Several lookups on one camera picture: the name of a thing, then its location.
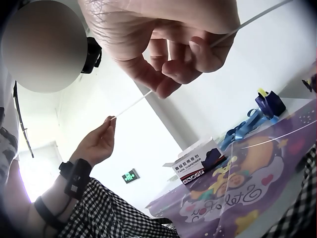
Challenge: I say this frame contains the green exit sign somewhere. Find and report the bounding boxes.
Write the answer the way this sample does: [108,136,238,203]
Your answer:
[121,169,140,184]

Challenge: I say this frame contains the person's left fingers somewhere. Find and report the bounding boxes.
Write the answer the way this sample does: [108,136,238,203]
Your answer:
[102,115,117,142]

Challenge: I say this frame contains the person's body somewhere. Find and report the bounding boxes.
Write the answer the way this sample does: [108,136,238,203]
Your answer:
[0,72,34,179]

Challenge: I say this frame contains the white tape dispenser carton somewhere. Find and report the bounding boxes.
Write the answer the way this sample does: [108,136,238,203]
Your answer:
[162,136,227,185]

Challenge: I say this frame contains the person's left hand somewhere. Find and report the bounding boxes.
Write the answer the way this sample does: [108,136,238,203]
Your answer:
[69,115,117,171]

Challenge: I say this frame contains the purple cartoon wrapping paper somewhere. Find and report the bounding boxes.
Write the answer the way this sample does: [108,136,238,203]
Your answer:
[146,99,317,238]

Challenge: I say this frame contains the person's right hand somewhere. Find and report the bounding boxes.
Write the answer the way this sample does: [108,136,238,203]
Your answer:
[78,0,241,99]

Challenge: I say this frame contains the dark blue tape dispenser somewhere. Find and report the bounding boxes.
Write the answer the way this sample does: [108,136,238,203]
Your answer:
[255,87,287,117]

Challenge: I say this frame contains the thin white stick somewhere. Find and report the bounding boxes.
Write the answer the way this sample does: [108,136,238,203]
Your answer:
[110,0,294,122]

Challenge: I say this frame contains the black wrist band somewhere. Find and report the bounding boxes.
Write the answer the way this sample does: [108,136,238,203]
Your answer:
[59,159,92,198]

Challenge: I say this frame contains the blue ribbon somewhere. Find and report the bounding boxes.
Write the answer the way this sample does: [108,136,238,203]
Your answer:
[218,108,280,149]

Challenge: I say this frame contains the person's right fingers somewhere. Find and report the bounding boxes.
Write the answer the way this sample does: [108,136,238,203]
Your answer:
[162,35,239,85]

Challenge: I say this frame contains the black white checked cloth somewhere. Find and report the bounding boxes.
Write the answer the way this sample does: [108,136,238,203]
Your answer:
[58,149,317,238]

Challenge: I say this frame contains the person's right thumb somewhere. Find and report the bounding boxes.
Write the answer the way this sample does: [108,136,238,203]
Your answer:
[119,53,183,99]

